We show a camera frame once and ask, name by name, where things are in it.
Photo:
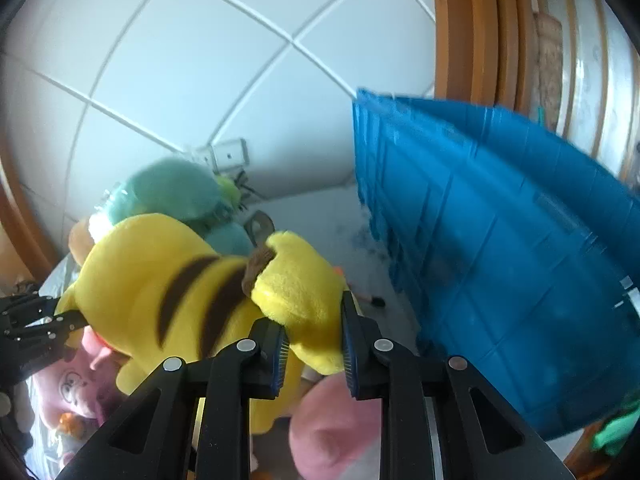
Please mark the yellow striped plush toy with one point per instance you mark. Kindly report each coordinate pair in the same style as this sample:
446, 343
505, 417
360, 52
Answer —
152, 289

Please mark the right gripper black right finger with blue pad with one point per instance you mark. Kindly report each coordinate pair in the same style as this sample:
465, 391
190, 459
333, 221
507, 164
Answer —
439, 419

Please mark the orange wooden door frame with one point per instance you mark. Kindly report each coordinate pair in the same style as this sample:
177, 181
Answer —
486, 52

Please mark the pink round plush toy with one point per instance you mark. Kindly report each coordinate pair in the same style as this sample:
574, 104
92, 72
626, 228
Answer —
334, 436

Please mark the teal green plush toy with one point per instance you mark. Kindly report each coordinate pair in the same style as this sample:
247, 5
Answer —
188, 192

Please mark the orange brown plush toy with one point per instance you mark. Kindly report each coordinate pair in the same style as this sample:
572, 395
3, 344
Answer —
80, 242

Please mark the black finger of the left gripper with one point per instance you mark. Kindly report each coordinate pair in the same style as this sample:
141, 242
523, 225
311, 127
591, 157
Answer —
32, 335

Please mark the blue plastic storage crate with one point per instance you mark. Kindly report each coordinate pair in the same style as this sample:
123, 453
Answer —
516, 251

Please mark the white wall socket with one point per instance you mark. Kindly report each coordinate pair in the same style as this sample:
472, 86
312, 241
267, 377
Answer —
223, 156

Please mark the pink printed plush toy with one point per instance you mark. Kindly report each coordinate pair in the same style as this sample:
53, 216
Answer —
82, 383

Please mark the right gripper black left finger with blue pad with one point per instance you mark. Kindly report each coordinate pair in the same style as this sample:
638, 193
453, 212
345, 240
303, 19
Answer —
189, 416

